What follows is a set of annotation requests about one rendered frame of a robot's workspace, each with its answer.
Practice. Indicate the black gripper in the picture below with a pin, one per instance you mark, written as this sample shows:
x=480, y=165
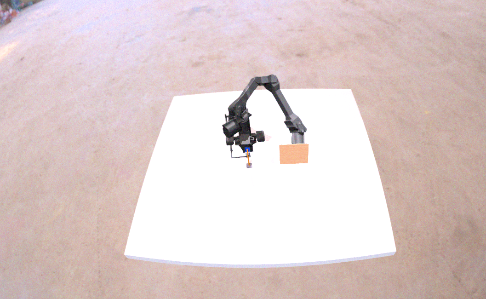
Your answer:
x=258, y=136

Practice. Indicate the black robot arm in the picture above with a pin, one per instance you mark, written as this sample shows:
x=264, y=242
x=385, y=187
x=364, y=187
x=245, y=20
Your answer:
x=237, y=120

